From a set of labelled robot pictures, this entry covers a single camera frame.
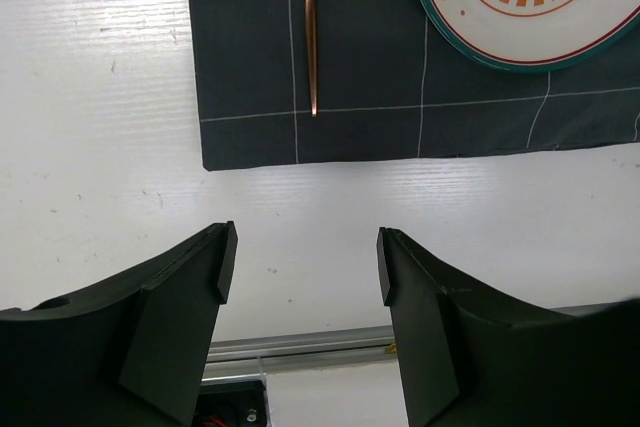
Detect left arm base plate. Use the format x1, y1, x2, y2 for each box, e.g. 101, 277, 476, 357
191, 380, 271, 427

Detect copper fork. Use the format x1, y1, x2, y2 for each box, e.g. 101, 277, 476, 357
304, 0, 318, 117

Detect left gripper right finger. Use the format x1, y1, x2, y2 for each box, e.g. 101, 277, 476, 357
377, 228, 639, 426

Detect aluminium frame rail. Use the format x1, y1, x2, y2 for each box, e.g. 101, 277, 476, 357
199, 302, 640, 383

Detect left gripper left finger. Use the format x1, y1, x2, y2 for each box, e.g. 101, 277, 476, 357
1, 222, 238, 426

